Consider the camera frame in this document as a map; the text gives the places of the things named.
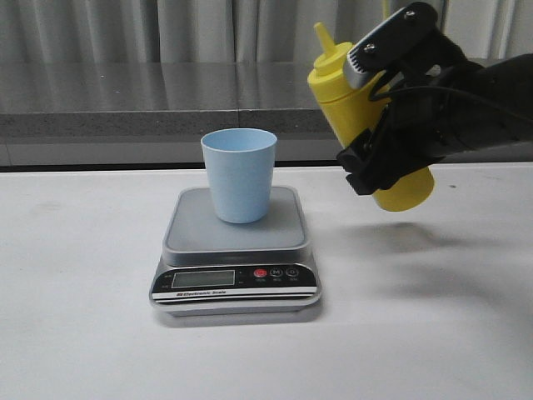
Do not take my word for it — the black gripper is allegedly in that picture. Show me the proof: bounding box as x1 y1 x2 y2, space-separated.
337 32 521 195

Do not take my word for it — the yellow squeeze bottle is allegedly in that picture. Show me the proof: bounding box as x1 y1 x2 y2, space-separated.
307 22 434 212

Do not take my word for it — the light blue plastic cup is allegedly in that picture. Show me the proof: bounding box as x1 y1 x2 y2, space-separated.
201 128 277 223

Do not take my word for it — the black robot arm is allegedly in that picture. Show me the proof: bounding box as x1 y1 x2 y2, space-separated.
337 30 532 195

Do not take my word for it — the silver electronic kitchen scale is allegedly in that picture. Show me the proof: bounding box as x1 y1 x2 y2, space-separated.
149 186 321 317

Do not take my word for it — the grey stone counter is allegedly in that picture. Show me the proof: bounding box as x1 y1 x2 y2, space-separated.
0 57 533 168

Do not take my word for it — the grey pleated curtain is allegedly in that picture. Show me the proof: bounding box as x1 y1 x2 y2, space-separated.
0 0 533 65

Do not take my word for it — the black camera cable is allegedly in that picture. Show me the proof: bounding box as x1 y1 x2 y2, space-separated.
368 66 524 143

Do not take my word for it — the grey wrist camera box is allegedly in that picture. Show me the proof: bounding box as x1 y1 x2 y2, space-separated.
343 2 438 89

